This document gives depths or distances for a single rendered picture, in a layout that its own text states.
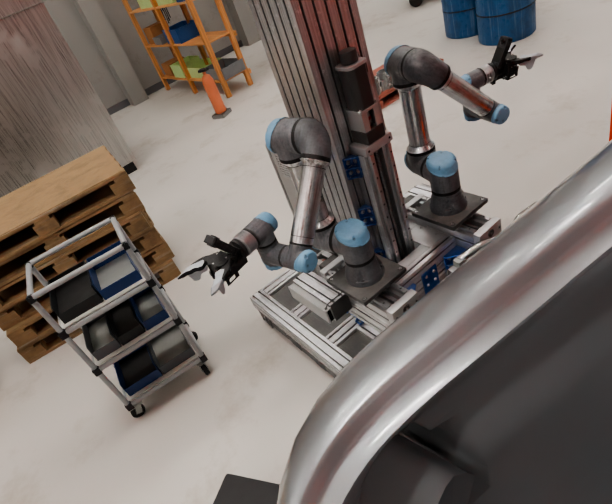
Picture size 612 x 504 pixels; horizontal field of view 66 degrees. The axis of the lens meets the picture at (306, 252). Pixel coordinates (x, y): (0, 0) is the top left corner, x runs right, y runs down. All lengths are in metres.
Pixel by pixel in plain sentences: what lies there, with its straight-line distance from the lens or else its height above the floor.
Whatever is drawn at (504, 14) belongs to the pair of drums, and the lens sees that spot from 6.14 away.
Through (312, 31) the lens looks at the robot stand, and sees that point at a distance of 1.64.
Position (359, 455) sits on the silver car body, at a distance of 0.42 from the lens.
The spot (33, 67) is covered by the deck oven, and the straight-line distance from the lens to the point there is 6.03.
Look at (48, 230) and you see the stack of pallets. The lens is 3.60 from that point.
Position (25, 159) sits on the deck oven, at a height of 0.73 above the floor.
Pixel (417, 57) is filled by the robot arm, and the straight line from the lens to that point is 1.80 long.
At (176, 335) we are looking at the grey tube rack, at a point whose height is 0.19.
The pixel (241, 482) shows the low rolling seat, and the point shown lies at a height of 0.34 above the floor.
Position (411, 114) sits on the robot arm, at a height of 1.22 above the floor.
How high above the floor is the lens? 2.00
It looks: 35 degrees down
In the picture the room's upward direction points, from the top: 22 degrees counter-clockwise
